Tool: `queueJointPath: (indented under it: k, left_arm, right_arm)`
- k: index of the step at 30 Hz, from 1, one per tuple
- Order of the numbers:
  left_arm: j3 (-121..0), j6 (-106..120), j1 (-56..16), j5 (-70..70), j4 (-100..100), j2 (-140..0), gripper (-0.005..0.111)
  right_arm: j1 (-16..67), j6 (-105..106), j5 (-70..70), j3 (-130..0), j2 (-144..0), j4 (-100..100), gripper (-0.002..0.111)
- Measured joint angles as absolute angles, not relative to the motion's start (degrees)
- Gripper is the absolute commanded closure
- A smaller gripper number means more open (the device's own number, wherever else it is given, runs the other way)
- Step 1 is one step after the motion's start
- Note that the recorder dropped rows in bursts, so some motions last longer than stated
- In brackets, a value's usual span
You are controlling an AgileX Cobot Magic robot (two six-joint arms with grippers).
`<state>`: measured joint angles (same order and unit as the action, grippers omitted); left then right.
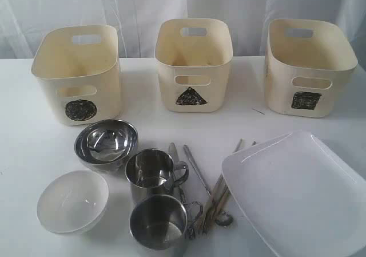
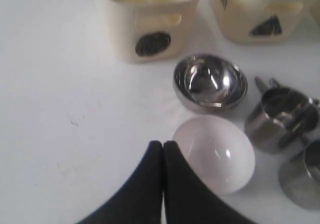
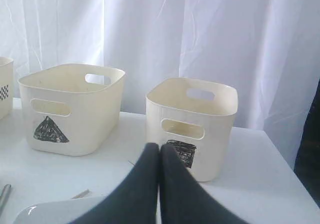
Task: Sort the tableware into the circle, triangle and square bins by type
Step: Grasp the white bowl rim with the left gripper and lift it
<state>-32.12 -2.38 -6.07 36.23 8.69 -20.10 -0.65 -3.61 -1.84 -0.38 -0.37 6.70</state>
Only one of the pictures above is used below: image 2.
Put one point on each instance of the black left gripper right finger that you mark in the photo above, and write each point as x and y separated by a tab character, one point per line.
187	200

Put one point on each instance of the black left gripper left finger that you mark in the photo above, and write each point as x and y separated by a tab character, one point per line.
139	199

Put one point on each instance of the white ceramic bowl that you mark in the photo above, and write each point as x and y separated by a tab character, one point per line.
218	152

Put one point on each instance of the steel table knife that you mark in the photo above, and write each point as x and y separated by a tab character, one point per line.
262	87

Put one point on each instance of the cream bin with circle mark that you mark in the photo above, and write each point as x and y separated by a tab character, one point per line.
146	30

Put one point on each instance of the cream bin with triangle mark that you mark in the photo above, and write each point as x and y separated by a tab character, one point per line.
258	21

